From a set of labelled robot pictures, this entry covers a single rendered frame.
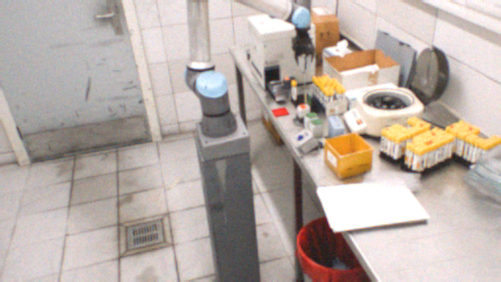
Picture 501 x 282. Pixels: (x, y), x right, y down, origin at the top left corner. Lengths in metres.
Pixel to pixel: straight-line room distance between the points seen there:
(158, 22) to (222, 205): 1.87
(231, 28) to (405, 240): 2.51
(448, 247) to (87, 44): 2.75
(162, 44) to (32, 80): 0.90
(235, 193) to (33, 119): 2.12
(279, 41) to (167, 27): 1.41
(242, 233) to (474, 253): 1.02
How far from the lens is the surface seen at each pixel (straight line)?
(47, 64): 3.69
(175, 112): 3.90
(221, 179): 2.02
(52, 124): 3.88
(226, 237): 2.22
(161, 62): 3.73
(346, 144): 1.90
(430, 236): 1.61
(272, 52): 2.42
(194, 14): 1.92
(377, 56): 2.56
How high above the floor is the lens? 1.92
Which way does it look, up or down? 31 degrees down
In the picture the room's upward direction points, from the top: 5 degrees counter-clockwise
